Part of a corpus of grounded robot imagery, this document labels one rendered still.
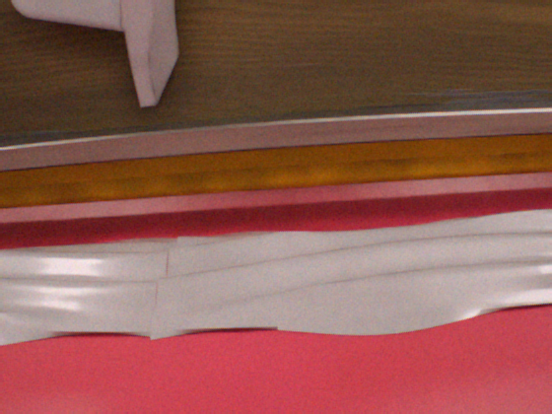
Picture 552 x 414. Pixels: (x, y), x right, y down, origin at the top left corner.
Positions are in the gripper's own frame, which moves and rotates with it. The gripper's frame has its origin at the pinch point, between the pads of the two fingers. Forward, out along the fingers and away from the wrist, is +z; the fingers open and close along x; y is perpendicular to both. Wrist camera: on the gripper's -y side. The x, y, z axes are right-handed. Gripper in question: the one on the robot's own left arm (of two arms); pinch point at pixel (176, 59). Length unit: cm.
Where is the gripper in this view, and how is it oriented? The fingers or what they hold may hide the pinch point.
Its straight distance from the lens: 27.5
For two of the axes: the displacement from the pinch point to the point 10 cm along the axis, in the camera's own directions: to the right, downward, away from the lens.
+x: -0.2, 3.6, -9.3
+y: -10.0, 0.6, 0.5
